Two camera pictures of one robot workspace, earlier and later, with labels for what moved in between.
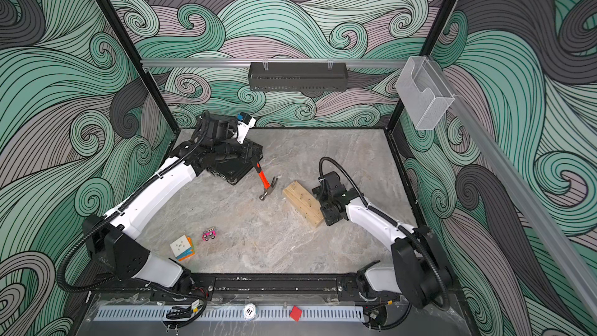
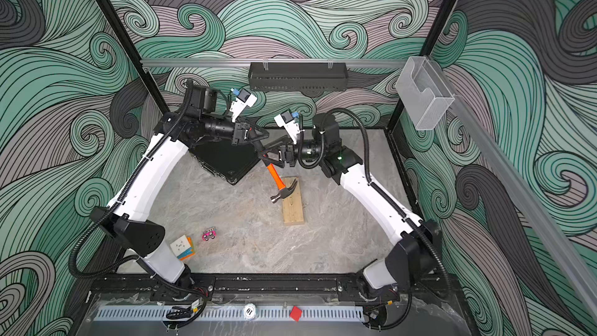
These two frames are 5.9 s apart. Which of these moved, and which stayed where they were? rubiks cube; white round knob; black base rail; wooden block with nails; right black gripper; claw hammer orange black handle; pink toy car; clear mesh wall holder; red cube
Moved: claw hammer orange black handle; right black gripper; wooden block with nails
Stayed: white round knob; red cube; rubiks cube; clear mesh wall holder; pink toy car; black base rail
